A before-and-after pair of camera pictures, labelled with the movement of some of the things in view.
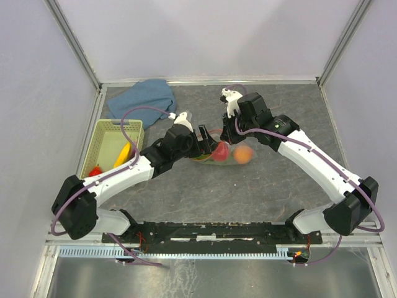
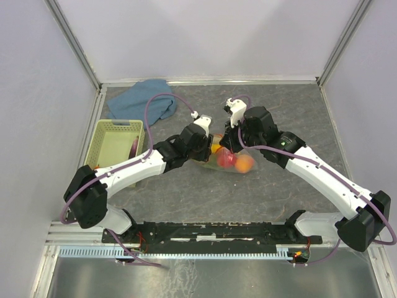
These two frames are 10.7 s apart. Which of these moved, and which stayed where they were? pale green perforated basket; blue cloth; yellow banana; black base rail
Moved: yellow banana
Stayed: black base rail; blue cloth; pale green perforated basket
